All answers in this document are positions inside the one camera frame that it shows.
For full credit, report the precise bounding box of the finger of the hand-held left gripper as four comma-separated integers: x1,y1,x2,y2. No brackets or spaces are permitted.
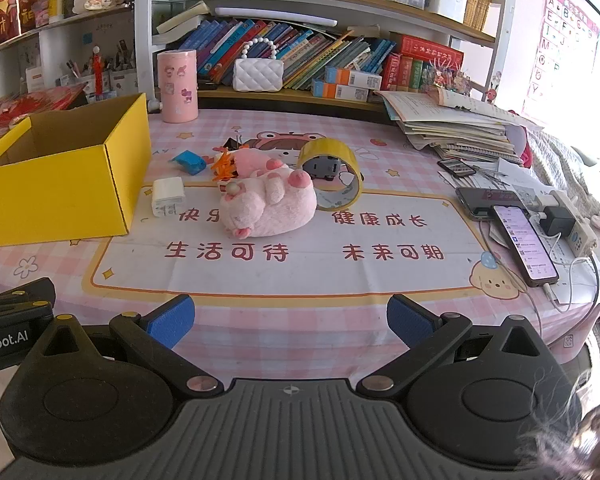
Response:
0,277,57,304
0,299,54,317

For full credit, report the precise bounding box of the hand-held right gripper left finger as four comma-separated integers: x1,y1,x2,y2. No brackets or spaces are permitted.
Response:
27,294,226,403

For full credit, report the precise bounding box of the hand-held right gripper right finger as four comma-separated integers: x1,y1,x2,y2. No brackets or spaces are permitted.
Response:
355,294,563,402

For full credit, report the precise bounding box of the yellow cardboard box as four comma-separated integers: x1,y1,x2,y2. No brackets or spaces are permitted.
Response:
0,92,152,247

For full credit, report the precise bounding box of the white charger plug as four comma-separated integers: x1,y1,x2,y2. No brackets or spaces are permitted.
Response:
151,176,186,218

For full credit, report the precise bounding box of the small blue plastic object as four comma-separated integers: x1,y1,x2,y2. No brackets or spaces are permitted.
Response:
169,150,207,176

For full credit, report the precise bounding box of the small black toy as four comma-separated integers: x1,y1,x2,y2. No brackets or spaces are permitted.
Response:
304,157,343,181

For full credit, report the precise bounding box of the pink chick plush toy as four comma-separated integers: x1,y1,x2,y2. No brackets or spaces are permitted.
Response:
212,147,287,183

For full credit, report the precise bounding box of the yellow tape roll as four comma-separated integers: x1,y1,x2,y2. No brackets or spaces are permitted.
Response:
296,137,365,212

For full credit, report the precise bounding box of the smartphone with lit screen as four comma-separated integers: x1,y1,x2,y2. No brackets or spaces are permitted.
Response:
490,204,560,288

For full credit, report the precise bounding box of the black charger adapter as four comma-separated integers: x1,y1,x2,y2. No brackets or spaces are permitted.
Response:
539,206,573,237

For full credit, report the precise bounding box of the white power strip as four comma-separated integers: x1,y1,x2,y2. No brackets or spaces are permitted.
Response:
550,190,597,257

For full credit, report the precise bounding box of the stack of papers and workbooks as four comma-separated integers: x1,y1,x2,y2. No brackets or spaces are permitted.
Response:
375,87,546,166

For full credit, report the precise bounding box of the grey patterned blanket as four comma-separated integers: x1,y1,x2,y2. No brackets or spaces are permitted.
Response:
525,125,600,261

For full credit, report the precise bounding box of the red pen toy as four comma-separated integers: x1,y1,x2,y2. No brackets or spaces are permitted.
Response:
92,47,105,98

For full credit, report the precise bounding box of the cluster of desk pen holders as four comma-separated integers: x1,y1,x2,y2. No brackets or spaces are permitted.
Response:
57,40,138,96

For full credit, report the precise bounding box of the pink cylinder tin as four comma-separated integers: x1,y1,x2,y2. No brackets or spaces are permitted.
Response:
156,49,200,123

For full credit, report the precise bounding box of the white shelf unit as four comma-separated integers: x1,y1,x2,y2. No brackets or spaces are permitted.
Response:
0,7,138,106

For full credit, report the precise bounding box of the orange and blue carton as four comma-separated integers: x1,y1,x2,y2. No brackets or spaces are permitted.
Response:
325,66,383,90
312,80,376,103

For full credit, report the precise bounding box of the colourful acrylic ornament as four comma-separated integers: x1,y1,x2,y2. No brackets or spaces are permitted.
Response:
427,60,473,96

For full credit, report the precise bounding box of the row of thick reference books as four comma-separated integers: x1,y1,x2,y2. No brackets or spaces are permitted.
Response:
382,52,438,93

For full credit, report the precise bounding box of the white quilted handbag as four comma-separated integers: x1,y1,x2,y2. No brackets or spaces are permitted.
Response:
232,37,285,93

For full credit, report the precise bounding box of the red thick dictionary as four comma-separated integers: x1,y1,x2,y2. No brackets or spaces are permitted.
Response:
395,34,465,66

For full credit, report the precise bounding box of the row of colourful books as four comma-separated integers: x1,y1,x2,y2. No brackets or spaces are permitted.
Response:
195,19,396,92

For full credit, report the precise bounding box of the wooden bookshelf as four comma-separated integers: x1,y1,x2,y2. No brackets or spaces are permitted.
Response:
135,0,518,121

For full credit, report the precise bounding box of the pile of lying books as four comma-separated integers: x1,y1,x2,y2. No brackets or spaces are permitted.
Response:
152,2,211,46

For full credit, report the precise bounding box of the white light bar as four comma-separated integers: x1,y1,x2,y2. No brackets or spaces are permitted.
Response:
214,7,338,27

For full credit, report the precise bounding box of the white charging cable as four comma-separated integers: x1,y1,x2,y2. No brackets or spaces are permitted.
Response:
544,255,600,312

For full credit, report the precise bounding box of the alphabet wall poster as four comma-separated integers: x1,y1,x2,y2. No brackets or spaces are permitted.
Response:
522,0,600,121

